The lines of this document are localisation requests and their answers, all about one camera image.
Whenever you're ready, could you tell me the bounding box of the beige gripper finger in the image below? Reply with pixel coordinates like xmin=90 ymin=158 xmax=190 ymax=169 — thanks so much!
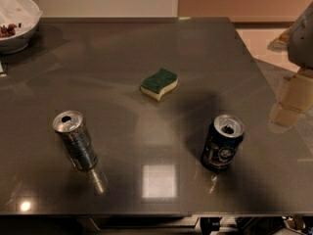
xmin=269 ymin=68 xmax=313 ymax=128

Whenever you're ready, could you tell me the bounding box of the green and yellow sponge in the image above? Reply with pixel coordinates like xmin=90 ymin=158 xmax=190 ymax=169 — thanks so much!
xmin=140 ymin=69 xmax=178 ymax=101

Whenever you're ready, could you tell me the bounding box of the dark blue pepsi can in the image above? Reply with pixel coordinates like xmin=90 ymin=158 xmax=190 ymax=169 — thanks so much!
xmin=201 ymin=115 xmax=245 ymax=171

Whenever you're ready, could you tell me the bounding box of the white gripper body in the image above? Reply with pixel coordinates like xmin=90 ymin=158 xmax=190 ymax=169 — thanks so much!
xmin=288 ymin=2 xmax=313 ymax=69

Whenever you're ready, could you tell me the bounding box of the silver aluminium can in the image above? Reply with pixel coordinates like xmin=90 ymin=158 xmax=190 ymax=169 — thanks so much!
xmin=53 ymin=111 xmax=97 ymax=170

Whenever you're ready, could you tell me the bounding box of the white bowl with snacks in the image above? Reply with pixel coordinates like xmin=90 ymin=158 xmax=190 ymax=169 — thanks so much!
xmin=0 ymin=0 xmax=42 ymax=54

